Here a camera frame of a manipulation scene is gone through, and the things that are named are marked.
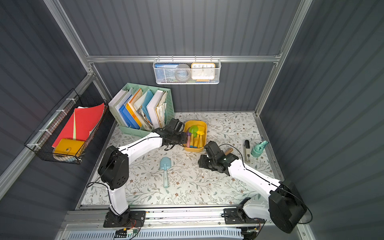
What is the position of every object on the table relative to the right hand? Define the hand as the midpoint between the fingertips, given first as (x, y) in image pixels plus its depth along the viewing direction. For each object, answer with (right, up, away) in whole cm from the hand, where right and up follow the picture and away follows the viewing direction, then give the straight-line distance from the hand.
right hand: (203, 161), depth 83 cm
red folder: (-60, +22, -10) cm, 65 cm away
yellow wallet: (-60, +10, -19) cm, 64 cm away
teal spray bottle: (+33, +5, +6) cm, 34 cm away
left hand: (-12, +13, +9) cm, 19 cm away
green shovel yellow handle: (-6, +17, +21) cm, 28 cm away
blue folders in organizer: (-48, +25, +14) cm, 56 cm away
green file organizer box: (-41, +30, +11) cm, 52 cm away
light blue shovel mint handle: (-23, -3, +8) cm, 25 cm away
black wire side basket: (-68, +13, -22) cm, 73 cm away
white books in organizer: (-28, +31, +6) cm, 42 cm away
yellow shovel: (-1, +16, +22) cm, 27 cm away
